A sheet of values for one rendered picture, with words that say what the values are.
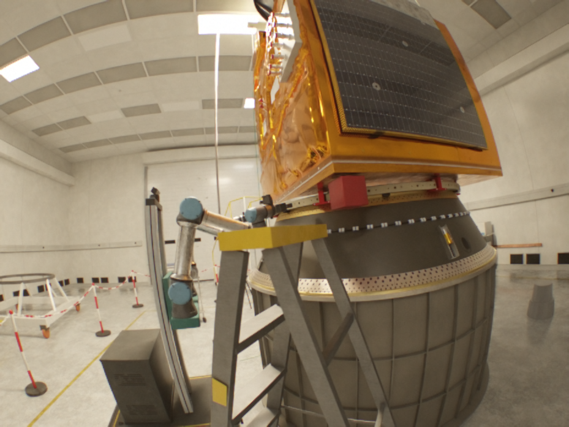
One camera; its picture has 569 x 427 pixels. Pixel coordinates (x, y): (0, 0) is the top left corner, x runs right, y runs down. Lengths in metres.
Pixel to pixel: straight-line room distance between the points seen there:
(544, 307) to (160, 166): 11.12
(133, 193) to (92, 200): 2.02
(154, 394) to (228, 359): 1.07
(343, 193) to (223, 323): 0.73
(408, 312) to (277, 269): 0.90
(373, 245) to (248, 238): 0.89
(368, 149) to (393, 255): 0.55
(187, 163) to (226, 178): 1.72
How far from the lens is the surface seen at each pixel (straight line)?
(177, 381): 1.74
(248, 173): 9.64
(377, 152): 1.23
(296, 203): 1.61
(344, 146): 1.13
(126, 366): 1.63
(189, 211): 1.19
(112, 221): 10.41
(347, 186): 1.09
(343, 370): 1.46
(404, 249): 1.33
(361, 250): 1.31
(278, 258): 0.53
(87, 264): 11.07
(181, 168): 9.78
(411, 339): 1.37
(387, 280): 1.24
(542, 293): 3.71
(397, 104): 1.41
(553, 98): 6.30
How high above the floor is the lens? 1.50
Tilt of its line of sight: 5 degrees up
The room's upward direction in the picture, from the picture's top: 6 degrees counter-clockwise
